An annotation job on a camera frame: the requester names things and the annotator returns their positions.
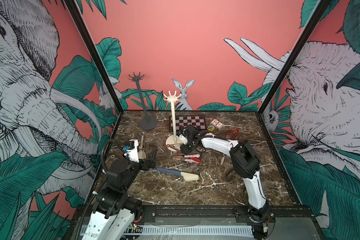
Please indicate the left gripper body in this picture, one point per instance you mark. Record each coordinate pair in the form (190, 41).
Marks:
(135, 168)

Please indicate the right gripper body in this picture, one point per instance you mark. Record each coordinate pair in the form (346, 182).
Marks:
(188, 147)

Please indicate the cream utensil rack stand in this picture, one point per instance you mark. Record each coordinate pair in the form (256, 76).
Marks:
(172, 99)

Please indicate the red handled steel tongs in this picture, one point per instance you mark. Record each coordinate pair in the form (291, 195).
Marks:
(230, 135)

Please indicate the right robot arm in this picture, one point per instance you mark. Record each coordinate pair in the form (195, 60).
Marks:
(246, 164)

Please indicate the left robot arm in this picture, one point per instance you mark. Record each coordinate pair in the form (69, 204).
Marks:
(114, 210)

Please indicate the pink tipped steel tongs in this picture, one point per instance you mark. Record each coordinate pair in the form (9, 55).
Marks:
(188, 158)

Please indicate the dark grey utensil rack stand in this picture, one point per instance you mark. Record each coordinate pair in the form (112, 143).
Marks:
(148, 122)

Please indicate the white tipped steel tongs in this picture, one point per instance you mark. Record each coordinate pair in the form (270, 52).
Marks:
(222, 160)

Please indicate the chessboard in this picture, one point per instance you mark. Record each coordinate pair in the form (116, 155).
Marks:
(197, 122)

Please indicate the small yellow toy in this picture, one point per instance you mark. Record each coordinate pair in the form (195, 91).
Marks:
(211, 128)

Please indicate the playing card box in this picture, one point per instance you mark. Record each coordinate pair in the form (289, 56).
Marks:
(217, 124)

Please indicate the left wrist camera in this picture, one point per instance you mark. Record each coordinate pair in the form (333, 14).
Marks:
(131, 150)

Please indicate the white slotted cable duct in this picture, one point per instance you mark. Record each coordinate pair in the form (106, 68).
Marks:
(238, 231)

